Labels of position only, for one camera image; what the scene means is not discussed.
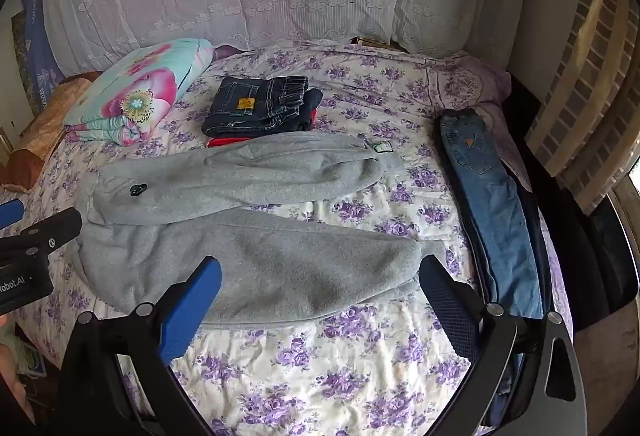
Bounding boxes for beige checked curtain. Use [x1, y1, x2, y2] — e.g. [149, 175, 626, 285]
[525, 0, 633, 217]

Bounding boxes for blue patterned cloth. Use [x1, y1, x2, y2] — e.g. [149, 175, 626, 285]
[21, 0, 66, 103]

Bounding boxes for orange brown pillow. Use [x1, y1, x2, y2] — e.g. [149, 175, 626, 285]
[10, 71, 103, 167]

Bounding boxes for folded dark denim jeans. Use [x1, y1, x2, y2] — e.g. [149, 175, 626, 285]
[201, 75, 311, 138]

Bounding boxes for black chair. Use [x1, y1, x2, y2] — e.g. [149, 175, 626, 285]
[547, 193, 640, 334]

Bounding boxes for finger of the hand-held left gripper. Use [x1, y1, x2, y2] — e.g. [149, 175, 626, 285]
[0, 207, 83, 263]
[0, 199, 25, 229]

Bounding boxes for floral folded blanket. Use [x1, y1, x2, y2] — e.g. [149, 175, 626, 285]
[64, 38, 216, 147]

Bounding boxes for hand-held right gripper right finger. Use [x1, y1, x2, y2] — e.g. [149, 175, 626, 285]
[417, 255, 588, 436]

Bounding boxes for brown wooden object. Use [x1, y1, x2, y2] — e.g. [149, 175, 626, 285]
[350, 35, 397, 50]

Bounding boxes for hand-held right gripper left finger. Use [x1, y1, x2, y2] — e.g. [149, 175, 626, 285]
[55, 256, 223, 436]

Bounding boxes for folded red garment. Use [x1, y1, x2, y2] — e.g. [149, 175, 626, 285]
[207, 109, 318, 149]

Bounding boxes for purple floral bedsheet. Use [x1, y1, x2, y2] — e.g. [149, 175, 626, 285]
[10, 39, 576, 436]

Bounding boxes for light blue jeans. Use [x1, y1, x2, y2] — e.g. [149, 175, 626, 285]
[440, 110, 545, 321]

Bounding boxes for grey sweatpants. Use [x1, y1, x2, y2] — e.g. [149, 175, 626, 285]
[75, 131, 446, 328]

